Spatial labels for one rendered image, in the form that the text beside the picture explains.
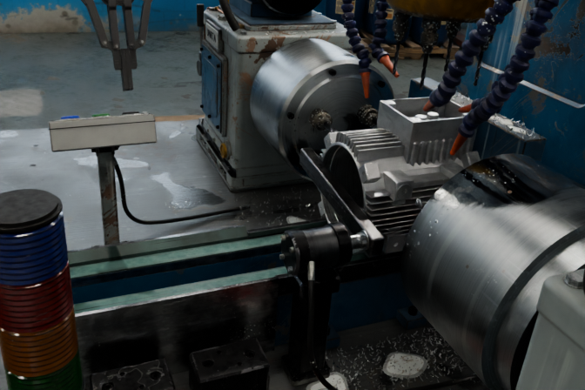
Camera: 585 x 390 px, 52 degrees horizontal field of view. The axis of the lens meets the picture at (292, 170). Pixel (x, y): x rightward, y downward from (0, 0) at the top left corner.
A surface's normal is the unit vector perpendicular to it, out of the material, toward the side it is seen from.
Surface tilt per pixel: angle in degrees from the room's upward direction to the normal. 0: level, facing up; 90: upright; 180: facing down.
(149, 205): 0
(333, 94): 90
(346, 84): 90
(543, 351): 90
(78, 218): 0
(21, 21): 90
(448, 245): 66
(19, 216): 0
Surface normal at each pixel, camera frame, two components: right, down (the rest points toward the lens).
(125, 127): 0.37, 0.04
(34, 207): 0.06, -0.90
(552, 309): -0.92, 0.11
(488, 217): -0.54, -0.63
